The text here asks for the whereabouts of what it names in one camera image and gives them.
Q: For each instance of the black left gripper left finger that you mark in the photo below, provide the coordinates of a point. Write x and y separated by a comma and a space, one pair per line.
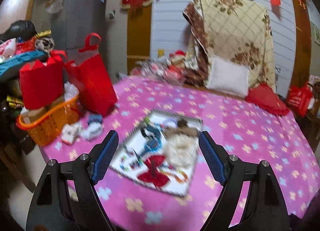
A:
50, 207

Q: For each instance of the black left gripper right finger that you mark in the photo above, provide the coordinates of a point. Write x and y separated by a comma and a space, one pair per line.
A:
265, 207

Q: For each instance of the brown ribbon bow clip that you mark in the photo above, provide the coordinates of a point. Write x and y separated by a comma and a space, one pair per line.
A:
182, 128

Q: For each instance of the striped white jewelry box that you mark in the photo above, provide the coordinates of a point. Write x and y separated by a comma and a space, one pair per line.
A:
147, 139

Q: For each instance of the pink floral bed sheet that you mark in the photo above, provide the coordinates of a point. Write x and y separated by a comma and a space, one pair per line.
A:
241, 128

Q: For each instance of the orange plastic basket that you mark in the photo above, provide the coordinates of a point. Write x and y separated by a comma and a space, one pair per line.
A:
48, 127

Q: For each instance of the cream dotted scrunchie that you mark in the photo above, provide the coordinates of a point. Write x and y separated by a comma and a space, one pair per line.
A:
181, 150

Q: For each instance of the red bow hair clip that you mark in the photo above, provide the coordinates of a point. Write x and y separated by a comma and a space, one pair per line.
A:
152, 175

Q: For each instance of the red cushion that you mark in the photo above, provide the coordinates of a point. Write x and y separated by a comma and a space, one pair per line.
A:
265, 98

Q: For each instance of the red gift bag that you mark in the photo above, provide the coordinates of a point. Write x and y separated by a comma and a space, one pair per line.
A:
88, 73

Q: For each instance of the red shopping bag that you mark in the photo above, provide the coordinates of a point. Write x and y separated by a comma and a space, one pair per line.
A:
298, 99

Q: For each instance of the white pillow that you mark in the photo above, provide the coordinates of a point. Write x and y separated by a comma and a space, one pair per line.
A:
227, 77

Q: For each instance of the clear plastic bag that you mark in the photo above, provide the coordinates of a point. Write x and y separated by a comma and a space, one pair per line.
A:
160, 71

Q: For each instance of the santa plush toy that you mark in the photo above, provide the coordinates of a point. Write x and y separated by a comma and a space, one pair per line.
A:
177, 59

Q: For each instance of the floral beige quilt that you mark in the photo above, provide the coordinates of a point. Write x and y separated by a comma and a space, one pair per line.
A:
238, 31

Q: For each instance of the grey cabinet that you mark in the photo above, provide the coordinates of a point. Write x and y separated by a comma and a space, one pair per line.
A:
72, 20

